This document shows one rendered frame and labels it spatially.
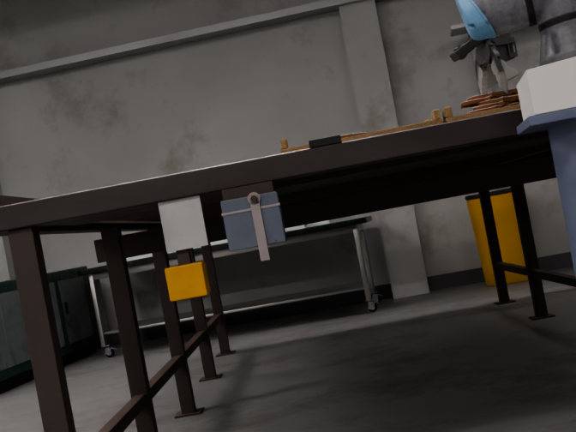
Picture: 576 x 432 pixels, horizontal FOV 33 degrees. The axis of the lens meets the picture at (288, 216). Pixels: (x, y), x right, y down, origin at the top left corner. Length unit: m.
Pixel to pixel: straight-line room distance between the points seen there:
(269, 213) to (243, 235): 0.08
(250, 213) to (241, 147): 6.13
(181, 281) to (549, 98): 0.93
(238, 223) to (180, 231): 0.14
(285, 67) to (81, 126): 1.89
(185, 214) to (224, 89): 6.18
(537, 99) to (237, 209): 0.73
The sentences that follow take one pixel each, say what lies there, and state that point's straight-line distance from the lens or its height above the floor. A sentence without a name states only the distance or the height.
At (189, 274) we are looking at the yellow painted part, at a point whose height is 0.67.
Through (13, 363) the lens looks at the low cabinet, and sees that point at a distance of 6.96.
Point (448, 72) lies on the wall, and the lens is 8.28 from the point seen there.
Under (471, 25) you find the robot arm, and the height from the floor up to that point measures 1.09.
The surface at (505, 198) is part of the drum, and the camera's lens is 7.63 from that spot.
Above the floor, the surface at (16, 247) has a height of 0.81.
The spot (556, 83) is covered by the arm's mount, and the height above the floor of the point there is 0.92.
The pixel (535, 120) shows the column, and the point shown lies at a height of 0.86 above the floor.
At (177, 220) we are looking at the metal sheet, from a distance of 2.31.
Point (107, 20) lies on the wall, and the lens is 8.83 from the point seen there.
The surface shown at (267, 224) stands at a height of 0.76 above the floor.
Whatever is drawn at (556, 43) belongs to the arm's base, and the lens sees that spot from 2.10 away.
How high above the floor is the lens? 0.74
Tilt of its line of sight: 1 degrees up
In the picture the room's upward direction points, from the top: 11 degrees counter-clockwise
